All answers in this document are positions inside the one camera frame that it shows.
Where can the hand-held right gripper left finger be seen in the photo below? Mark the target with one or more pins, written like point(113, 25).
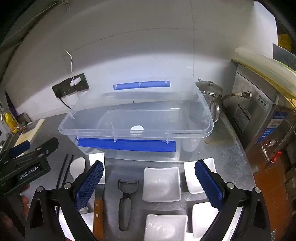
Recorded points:
point(89, 185)

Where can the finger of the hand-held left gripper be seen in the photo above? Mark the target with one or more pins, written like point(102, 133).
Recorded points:
point(47, 147)
point(19, 148)

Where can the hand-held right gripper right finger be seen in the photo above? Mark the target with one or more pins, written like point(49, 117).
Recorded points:
point(209, 185)

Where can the white square dish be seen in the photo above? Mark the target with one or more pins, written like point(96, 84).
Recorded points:
point(190, 183)
point(96, 158)
point(201, 220)
point(161, 185)
point(166, 228)

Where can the white rice paddle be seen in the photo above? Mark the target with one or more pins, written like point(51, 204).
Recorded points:
point(77, 166)

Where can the black peeler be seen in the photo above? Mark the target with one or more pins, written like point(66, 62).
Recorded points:
point(124, 213)

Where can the clear plastic storage box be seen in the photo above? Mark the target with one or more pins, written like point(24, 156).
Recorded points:
point(138, 120)

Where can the person's left hand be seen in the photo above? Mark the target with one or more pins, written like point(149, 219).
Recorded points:
point(25, 199)

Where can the pale cutting board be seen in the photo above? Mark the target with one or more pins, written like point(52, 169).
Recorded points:
point(27, 134)

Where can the yellow plastic object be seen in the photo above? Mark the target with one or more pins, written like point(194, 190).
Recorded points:
point(9, 120)

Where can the metal tap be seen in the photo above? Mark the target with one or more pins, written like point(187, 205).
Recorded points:
point(2, 118)

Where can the purple object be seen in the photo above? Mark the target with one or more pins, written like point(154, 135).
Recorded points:
point(10, 104)

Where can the stainless steel water boiler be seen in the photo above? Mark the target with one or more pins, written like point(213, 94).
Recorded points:
point(254, 115)

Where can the stainless steel kettle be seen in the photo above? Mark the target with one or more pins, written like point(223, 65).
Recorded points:
point(211, 92)

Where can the clear plastic box lid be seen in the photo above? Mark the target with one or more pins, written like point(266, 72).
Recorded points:
point(150, 95)

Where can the stack of pale boards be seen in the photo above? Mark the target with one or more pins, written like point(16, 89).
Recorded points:
point(266, 67)

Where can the dark grey board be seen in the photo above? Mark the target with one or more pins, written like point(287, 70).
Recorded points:
point(283, 55)

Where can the dark wall socket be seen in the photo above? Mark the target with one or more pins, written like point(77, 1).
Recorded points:
point(67, 86)
point(57, 90)
point(83, 83)

